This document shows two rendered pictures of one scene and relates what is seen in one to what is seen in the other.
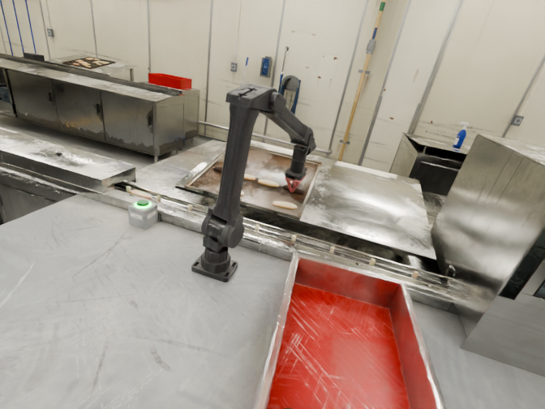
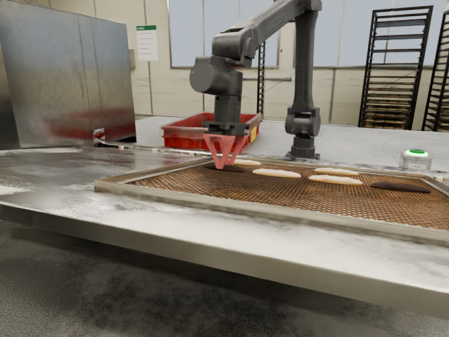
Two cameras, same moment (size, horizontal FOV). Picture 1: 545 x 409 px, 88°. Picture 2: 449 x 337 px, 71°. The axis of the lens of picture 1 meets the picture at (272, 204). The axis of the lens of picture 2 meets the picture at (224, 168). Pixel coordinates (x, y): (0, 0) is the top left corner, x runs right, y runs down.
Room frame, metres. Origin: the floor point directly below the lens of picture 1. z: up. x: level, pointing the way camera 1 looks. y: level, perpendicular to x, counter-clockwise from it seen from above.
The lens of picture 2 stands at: (1.81, 0.02, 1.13)
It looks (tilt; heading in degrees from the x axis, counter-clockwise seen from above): 17 degrees down; 188
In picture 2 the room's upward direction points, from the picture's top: straight up
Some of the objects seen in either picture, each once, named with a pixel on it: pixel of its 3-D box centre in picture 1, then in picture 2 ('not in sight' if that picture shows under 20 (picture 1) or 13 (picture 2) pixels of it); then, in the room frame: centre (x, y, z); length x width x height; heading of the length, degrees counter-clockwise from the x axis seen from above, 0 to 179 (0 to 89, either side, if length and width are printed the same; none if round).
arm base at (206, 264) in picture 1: (216, 257); (303, 148); (0.68, 0.14, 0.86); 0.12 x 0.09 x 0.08; 78
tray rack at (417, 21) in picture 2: not in sight; (389, 90); (-2.45, 1.47, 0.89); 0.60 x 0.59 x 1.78; 70
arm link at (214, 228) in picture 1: (221, 232); (304, 128); (0.70, 0.13, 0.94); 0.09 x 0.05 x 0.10; 155
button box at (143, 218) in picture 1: (143, 217); (413, 171); (0.85, 0.44, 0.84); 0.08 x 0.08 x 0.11; 78
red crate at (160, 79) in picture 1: (170, 80); not in sight; (4.39, 1.79, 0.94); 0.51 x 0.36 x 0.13; 82
